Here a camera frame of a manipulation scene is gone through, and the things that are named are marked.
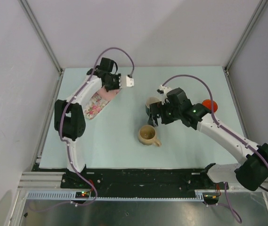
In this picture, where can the pink mug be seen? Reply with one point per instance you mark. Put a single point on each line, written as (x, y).
(108, 95)

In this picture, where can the right aluminium corner post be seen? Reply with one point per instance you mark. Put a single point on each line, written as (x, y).
(261, 7)

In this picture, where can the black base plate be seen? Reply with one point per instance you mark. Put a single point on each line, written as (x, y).
(141, 183)

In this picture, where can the orange mug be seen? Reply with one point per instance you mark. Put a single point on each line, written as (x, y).
(211, 105)

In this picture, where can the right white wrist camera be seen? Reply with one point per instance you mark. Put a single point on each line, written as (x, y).
(163, 90)

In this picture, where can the floral serving tray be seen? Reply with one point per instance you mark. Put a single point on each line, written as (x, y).
(95, 105)

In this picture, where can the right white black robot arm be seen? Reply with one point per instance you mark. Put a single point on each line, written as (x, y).
(251, 169)

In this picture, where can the aluminium corner post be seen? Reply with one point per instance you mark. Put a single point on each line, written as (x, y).
(40, 34)
(261, 7)

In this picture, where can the left aluminium corner post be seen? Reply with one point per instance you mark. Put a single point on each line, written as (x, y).
(40, 34)

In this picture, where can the green mug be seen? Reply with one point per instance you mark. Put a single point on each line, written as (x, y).
(149, 101)

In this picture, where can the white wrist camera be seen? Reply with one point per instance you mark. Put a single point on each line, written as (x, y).
(126, 81)
(163, 90)

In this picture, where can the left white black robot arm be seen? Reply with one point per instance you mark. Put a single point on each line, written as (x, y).
(69, 118)

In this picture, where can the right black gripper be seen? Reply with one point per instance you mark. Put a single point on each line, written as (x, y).
(156, 108)

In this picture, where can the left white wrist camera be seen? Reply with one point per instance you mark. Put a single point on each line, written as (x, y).
(126, 81)

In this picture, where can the cream beige mug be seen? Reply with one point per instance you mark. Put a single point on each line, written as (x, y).
(147, 136)

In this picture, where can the white slotted cable duct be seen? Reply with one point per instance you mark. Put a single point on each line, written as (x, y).
(74, 195)

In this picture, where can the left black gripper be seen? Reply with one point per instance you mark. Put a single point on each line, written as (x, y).
(118, 86)

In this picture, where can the aluminium frame rail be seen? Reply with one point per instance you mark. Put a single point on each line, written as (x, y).
(40, 180)

